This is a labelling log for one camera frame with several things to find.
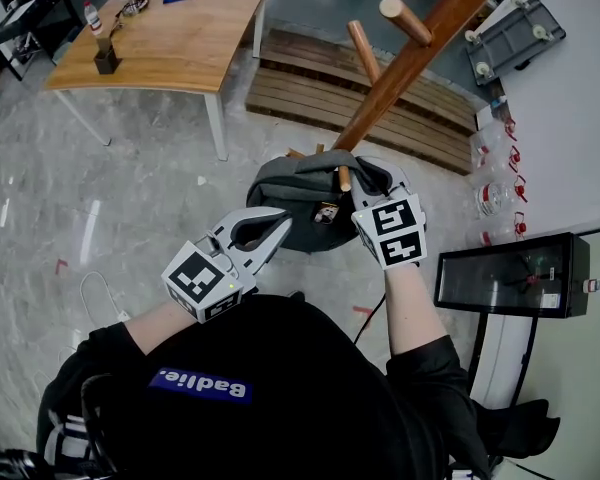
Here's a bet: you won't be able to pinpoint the grey wheeled trolley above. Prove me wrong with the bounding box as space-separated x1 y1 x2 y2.
464 0 568 87

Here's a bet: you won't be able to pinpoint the person's black shirt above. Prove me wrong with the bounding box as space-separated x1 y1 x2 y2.
35 292 492 480

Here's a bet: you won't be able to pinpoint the black pen holder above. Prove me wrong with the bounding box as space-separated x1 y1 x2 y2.
93 37 123 76

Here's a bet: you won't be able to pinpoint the person's left forearm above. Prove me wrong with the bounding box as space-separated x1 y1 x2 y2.
122 298 202 357

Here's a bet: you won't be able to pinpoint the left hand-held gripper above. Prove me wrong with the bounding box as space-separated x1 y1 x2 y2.
160 206 294 324

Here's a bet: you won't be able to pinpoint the grey backpack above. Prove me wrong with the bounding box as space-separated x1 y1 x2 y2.
246 148 365 255

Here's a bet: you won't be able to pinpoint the white cable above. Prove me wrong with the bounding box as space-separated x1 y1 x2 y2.
56 269 132 365

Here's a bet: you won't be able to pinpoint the wooden coat rack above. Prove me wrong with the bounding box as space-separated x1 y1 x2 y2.
285 0 519 193

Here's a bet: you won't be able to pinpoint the wooden slat pallet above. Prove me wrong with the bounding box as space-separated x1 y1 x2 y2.
244 27 479 177

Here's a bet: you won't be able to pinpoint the black desk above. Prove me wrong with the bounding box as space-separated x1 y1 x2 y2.
0 0 84 83

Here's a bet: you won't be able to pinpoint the clear plastic jug red handle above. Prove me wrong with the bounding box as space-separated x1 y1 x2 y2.
472 145 523 175
466 211 528 249
469 117 519 157
473 174 529 219

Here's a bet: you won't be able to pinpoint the person's right forearm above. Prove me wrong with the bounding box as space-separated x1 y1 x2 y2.
382 262 452 357

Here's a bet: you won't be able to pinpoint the black cable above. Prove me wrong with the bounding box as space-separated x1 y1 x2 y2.
352 291 388 347

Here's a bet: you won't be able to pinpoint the black harness straps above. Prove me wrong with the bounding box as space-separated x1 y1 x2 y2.
0 372 119 480

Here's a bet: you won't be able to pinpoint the wooden table with white legs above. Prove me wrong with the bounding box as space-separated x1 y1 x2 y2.
44 0 276 162

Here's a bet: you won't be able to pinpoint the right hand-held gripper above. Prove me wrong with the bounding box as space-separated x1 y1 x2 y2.
349 156 428 271

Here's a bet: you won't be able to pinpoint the clear water bottle red label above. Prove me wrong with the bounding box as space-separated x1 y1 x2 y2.
82 0 104 37

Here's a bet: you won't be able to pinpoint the black glass display case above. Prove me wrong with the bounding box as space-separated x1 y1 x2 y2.
433 232 592 320

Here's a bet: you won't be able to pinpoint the black metal stand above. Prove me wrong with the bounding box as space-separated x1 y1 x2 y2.
466 311 540 410

